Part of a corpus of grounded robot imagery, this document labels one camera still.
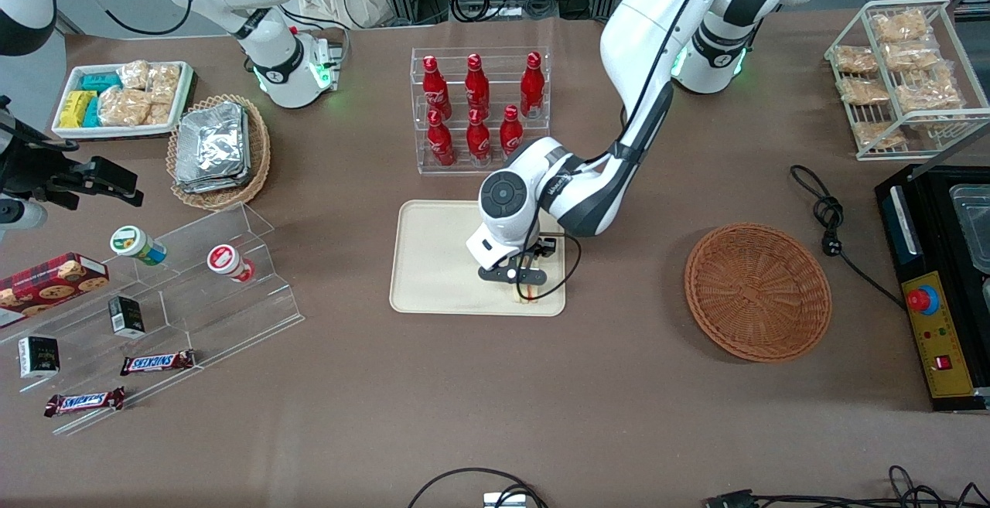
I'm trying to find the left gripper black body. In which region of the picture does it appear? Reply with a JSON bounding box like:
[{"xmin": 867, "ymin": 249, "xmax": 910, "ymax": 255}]
[{"xmin": 510, "ymin": 234, "xmax": 559, "ymax": 264}]

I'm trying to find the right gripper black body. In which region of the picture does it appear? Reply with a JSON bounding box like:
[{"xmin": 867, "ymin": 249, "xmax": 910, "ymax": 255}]
[{"xmin": 0, "ymin": 98, "xmax": 80, "ymax": 199}]

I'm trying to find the white rectangular snack tray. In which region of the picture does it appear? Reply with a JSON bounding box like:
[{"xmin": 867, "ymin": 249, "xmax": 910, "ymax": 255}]
[{"xmin": 52, "ymin": 60, "xmax": 195, "ymax": 141}]

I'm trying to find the cream plastic tray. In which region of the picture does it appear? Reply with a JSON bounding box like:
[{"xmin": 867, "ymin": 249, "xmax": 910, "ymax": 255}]
[{"xmin": 389, "ymin": 199, "xmax": 567, "ymax": 317}]

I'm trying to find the oval wicker basket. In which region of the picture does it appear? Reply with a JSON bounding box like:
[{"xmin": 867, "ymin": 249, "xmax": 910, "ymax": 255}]
[{"xmin": 166, "ymin": 94, "xmax": 272, "ymax": 211}]

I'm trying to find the round wicker basket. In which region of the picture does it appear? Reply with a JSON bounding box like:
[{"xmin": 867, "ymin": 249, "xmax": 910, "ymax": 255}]
[{"xmin": 684, "ymin": 223, "xmax": 834, "ymax": 363}]

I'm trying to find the yellow snack pack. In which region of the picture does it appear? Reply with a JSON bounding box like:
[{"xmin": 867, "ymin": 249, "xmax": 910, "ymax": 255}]
[{"xmin": 59, "ymin": 90, "xmax": 98, "ymax": 129}]

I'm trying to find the green sunflower yogurt cup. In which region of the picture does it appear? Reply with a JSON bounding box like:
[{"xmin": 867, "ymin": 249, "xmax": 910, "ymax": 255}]
[{"xmin": 110, "ymin": 225, "xmax": 168, "ymax": 267}]

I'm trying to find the foil-wrapped pack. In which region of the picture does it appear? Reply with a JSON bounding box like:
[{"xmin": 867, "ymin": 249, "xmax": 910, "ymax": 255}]
[
  {"xmin": 176, "ymin": 101, "xmax": 250, "ymax": 182},
  {"xmin": 174, "ymin": 172, "xmax": 253, "ymax": 195}
]

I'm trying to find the red tartan cookie box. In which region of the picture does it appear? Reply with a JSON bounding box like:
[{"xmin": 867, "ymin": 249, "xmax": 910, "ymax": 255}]
[{"xmin": 0, "ymin": 252, "xmax": 110, "ymax": 329}]

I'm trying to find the red cola bottle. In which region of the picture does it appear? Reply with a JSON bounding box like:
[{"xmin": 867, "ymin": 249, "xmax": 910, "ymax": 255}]
[
  {"xmin": 520, "ymin": 51, "xmax": 545, "ymax": 119},
  {"xmin": 466, "ymin": 108, "xmax": 493, "ymax": 166},
  {"xmin": 499, "ymin": 104, "xmax": 525, "ymax": 159},
  {"xmin": 427, "ymin": 110, "xmax": 456, "ymax": 168},
  {"xmin": 422, "ymin": 56, "xmax": 452, "ymax": 119},
  {"xmin": 465, "ymin": 53, "xmax": 491, "ymax": 114}
]

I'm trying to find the small black carton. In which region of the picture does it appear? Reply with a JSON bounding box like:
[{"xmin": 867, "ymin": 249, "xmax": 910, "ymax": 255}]
[
  {"xmin": 108, "ymin": 295, "xmax": 146, "ymax": 339},
  {"xmin": 18, "ymin": 336, "xmax": 61, "ymax": 380}
]

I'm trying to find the red lid yogurt cup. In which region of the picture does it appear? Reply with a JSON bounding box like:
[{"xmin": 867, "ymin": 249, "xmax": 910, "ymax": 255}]
[{"xmin": 207, "ymin": 244, "xmax": 257, "ymax": 284}]

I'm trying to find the clear acrylic stepped shelf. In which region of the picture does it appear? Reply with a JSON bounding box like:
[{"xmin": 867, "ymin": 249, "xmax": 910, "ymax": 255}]
[{"xmin": 0, "ymin": 203, "xmax": 305, "ymax": 438}]

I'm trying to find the clear acrylic bottle rack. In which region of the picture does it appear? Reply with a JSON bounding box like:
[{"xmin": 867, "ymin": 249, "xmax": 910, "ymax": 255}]
[{"xmin": 411, "ymin": 46, "xmax": 552, "ymax": 177}]

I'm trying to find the Snickers bar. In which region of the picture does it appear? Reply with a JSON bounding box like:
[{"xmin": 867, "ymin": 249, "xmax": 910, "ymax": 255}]
[
  {"xmin": 44, "ymin": 387, "xmax": 126, "ymax": 418},
  {"xmin": 120, "ymin": 349, "xmax": 196, "ymax": 377}
]

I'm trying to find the black sealing machine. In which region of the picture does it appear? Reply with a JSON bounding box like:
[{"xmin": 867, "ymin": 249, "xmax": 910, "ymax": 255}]
[{"xmin": 875, "ymin": 163, "xmax": 990, "ymax": 414}]

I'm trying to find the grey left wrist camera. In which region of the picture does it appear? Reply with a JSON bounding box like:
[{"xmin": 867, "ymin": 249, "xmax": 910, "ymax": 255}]
[{"xmin": 466, "ymin": 228, "xmax": 513, "ymax": 271}]

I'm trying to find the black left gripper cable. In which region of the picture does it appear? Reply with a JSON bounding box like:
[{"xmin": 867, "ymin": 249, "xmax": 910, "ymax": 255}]
[{"xmin": 524, "ymin": 230, "xmax": 583, "ymax": 302}]

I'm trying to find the black looped table cable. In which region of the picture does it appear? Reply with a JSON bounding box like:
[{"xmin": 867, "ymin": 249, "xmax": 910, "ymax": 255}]
[{"xmin": 407, "ymin": 467, "xmax": 550, "ymax": 508}]

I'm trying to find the coiled black background cable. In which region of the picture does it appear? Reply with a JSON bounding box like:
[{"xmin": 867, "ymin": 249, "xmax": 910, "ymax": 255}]
[{"xmin": 451, "ymin": 0, "xmax": 559, "ymax": 23}]

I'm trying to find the black power cable with plug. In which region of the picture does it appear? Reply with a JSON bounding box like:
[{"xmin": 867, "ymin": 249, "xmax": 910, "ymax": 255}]
[{"xmin": 790, "ymin": 165, "xmax": 907, "ymax": 309}]

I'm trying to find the white wire rack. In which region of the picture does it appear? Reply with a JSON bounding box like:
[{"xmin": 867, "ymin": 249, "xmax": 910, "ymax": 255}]
[{"xmin": 824, "ymin": 0, "xmax": 990, "ymax": 162}]

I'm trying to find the black cable with connector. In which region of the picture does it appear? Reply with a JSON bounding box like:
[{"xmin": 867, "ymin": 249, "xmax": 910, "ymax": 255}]
[{"xmin": 703, "ymin": 465, "xmax": 990, "ymax": 508}]

